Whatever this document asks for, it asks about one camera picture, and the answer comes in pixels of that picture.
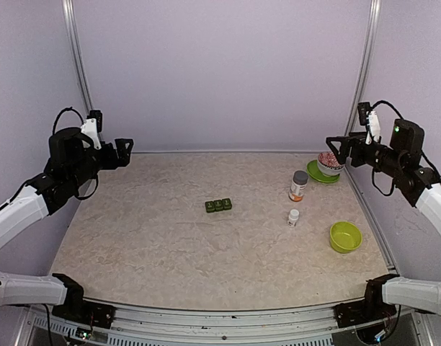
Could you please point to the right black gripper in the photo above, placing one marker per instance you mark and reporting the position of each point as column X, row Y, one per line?
column 354, row 140

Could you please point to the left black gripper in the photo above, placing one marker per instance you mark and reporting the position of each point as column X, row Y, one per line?
column 112, row 162

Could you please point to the small white pill bottle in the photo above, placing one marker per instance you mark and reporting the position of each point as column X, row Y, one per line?
column 293, row 217

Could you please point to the green weekly pill organizer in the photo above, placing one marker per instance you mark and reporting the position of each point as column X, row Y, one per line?
column 214, row 206

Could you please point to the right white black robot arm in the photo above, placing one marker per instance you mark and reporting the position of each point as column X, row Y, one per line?
column 421, row 187

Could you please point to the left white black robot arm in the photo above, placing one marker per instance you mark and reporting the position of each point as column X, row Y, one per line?
column 76, row 157

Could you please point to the red patterned white bowl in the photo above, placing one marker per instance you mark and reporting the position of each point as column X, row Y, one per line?
column 328, row 165

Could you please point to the green saucer plate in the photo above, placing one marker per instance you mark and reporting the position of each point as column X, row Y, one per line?
column 315, row 174

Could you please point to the orange grey-capped supplement bottle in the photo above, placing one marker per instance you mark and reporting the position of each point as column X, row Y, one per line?
column 298, row 185

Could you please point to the lime green bowl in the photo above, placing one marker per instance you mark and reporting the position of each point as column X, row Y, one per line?
column 345, row 237

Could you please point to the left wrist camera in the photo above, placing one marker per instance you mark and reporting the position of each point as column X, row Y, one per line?
column 97, row 117

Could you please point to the right aluminium frame post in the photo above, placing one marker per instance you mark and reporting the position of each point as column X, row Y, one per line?
column 369, row 43

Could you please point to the aluminium frame post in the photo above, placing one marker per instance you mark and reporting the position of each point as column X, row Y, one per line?
column 75, row 48
column 369, row 43

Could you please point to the left aluminium frame post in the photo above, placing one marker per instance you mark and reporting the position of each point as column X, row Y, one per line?
column 75, row 48

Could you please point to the front aluminium rail base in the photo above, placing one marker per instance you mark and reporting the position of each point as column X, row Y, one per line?
column 132, row 325

